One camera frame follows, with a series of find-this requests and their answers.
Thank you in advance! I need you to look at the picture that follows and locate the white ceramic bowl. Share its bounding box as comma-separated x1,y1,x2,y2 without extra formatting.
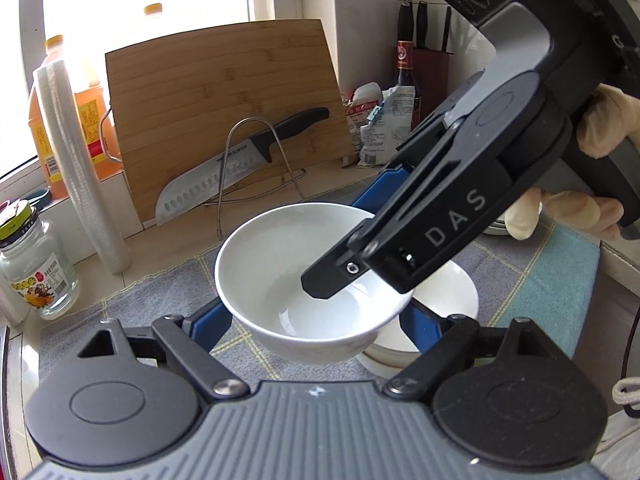
215,203,411,365

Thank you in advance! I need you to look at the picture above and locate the gloved right hand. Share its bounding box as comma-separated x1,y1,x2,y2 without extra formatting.
503,83,640,242

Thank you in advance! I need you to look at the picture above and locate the grey checked dish mat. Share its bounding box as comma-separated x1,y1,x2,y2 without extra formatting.
22,179,600,379

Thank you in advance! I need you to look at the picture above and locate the bottom white bowl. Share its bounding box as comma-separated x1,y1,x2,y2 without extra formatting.
356,344,420,379

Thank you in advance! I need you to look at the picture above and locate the dark red knife block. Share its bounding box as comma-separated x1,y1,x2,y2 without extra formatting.
410,0,454,131

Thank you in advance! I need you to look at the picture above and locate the dark soy sauce bottle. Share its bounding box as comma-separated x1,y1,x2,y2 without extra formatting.
390,0,418,89

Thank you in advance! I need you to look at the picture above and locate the white blue-print bag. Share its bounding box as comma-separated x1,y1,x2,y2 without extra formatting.
359,86,416,167

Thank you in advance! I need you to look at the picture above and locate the glass jar green lid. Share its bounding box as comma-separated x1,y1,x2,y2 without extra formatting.
1,200,79,320

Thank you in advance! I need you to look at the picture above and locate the white red-print bag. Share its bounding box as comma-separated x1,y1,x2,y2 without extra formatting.
345,82,383,152

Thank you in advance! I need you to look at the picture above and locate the bamboo cutting board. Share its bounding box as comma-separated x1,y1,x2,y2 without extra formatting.
105,18,352,222

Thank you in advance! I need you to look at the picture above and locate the orange oil jug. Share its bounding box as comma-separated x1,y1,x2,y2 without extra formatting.
28,54,122,200

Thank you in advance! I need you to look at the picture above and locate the plastic wrap roll left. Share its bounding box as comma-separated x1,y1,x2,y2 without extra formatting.
34,58,131,274

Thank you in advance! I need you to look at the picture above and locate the metal wire board rack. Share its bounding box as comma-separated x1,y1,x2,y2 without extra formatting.
204,116,307,241

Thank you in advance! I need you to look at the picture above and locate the kitchen knife black handle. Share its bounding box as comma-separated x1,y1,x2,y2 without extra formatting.
154,107,330,226

